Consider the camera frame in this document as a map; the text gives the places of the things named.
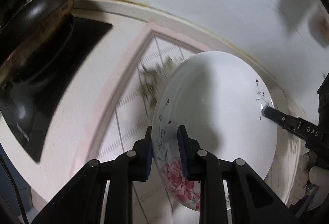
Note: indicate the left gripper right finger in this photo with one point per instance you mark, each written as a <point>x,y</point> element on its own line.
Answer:
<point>229,190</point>

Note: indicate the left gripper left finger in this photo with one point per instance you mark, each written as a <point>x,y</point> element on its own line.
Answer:
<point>101,192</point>

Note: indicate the white plate with pink flowers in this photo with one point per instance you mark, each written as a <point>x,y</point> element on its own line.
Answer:
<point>219,99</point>

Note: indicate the right gloved hand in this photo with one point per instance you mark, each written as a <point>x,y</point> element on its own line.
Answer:
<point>315,175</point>

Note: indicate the floral patterned table mat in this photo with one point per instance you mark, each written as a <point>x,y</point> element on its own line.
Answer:
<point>128,114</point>

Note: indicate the black induction cooktop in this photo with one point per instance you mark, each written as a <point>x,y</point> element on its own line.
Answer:
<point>29,100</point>

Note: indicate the dark wok pan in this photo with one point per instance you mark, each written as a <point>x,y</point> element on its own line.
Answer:
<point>28,29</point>

